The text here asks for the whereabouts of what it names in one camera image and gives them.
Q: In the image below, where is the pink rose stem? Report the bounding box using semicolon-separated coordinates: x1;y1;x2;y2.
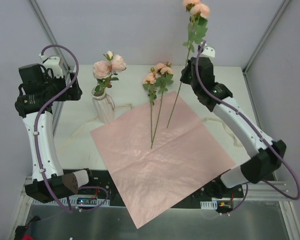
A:
142;71;158;142
150;63;174;149
92;50;127;97
166;0;211;129

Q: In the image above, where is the white ribbed ceramic vase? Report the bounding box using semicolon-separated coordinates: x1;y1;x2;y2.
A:
91;88;115;124

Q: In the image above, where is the cream ribbon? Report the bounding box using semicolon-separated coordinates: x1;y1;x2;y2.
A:
55;103;243;155

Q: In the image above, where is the pink wrapping paper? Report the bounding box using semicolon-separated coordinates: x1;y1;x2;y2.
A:
91;92;235;228

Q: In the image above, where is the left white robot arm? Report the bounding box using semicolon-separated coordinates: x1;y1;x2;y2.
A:
14;63;96;204

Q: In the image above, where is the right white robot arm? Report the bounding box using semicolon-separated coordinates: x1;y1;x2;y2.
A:
180;57;287;199

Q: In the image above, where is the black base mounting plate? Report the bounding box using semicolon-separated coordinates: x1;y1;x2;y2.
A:
78;170;244;210

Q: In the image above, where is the red cloth object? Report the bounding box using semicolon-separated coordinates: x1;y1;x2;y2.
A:
21;234;34;240

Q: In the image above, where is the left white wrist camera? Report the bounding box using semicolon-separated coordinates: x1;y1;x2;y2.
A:
39;54;64;79

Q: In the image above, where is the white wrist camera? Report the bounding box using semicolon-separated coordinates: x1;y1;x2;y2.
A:
200;44;216;59
39;54;64;79

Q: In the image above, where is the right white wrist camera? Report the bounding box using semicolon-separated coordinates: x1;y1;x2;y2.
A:
200;44;216;59

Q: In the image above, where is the left aluminium frame post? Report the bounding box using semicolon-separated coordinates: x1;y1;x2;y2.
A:
27;0;71;72

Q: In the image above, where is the aluminium frame post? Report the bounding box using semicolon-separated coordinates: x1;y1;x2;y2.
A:
242;0;293;76
27;0;71;72

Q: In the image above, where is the right aluminium frame post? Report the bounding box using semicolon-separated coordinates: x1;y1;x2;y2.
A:
242;0;293;76

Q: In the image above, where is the left white cable duct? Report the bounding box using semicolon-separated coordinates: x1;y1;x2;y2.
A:
32;197;110;208

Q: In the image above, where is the white cable duct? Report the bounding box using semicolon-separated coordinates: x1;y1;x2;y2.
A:
32;197;110;208
200;200;218;210

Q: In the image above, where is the right white cable duct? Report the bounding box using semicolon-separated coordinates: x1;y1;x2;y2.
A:
200;200;218;210

